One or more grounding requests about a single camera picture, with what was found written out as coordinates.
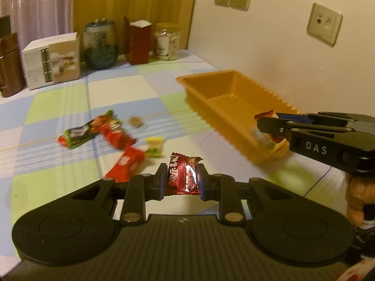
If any brown cake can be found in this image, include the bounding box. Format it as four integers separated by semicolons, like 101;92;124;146
129;115;145;129

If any yellow lid nut jar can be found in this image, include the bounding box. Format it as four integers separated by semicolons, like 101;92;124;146
154;22;180;61

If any red paper carton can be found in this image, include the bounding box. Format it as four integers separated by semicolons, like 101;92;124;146
124;16;153;65

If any brown canister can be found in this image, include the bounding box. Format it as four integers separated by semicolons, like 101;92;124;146
0;32;25;98

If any checkered tablecloth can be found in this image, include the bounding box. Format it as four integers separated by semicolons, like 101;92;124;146
0;49;349;273

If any white cardboard box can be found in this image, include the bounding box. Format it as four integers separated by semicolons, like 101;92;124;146
22;32;81;91

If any dark glass jar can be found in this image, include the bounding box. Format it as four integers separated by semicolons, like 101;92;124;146
83;20;119;70

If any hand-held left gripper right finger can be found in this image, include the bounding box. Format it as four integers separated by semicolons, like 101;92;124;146
197;164;293;226

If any dark chair back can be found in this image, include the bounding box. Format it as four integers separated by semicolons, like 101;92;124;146
0;15;13;37

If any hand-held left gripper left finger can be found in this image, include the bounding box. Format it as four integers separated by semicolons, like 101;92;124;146
72;163;169;226

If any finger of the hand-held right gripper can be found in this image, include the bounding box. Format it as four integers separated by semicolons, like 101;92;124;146
275;111;350;127
254;116;352;141

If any green black snack packet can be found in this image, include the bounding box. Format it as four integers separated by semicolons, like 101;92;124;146
57;110;123;150

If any bright red snack packet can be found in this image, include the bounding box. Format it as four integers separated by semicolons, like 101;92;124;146
104;146;145;182
100;120;138;150

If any yellow green snack packet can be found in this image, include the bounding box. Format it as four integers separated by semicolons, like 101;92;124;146
145;137;165;159

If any small red foil snack packet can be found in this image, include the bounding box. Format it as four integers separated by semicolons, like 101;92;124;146
254;110;286;144

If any pink sheer curtain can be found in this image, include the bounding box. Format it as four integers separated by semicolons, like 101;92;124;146
0;0;74;47

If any clear white snack packet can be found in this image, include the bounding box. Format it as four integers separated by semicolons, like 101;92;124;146
251;129;274;150

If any dark red foil snack packet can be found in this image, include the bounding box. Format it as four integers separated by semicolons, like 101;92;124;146
163;152;204;196

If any orange plastic tray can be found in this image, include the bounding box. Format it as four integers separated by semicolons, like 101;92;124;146
175;70;302;165

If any person's right hand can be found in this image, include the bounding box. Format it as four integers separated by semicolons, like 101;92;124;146
345;173;367;227

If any beige wall antenna socket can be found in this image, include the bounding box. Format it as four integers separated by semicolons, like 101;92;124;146
306;2;343;47

